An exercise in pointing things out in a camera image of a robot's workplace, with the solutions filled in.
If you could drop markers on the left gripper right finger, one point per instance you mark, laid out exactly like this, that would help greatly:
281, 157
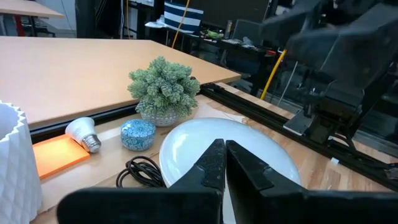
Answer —
311, 208

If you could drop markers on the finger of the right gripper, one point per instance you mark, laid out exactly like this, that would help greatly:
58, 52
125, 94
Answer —
284, 28

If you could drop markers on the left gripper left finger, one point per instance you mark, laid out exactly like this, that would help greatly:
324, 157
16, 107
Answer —
140, 207

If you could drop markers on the large white reflector lightbulb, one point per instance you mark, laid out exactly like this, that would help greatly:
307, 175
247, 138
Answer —
192, 146

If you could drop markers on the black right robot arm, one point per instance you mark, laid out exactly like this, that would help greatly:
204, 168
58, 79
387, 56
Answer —
326, 109

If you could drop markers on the small white lightbulb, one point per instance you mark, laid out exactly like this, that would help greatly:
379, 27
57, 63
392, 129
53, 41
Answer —
79, 130

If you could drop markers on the thick yellow tube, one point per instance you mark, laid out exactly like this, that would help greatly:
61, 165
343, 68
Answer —
273, 73

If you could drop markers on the blue patterned round tin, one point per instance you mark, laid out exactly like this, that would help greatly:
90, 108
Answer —
138, 135

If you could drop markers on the orange sticky note pad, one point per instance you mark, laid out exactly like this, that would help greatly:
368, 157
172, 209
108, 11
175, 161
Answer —
59, 155

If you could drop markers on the navy white striped box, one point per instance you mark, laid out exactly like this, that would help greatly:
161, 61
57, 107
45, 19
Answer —
183, 18

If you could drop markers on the green plant in patterned pot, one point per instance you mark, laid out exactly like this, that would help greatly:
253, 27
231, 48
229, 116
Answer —
164, 90

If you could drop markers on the crumpled white cloth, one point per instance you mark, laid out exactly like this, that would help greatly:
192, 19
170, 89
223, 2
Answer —
157, 23

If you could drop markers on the white ribbed organizer container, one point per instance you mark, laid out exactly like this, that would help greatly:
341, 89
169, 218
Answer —
17, 168

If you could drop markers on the tan laminate table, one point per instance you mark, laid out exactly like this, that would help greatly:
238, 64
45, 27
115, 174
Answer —
77, 71

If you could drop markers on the wooden table with red legs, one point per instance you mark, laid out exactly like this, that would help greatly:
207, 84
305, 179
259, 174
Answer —
28, 7

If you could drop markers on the black aluminium frame rail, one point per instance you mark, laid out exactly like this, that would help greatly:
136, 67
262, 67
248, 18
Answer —
109, 115
280, 124

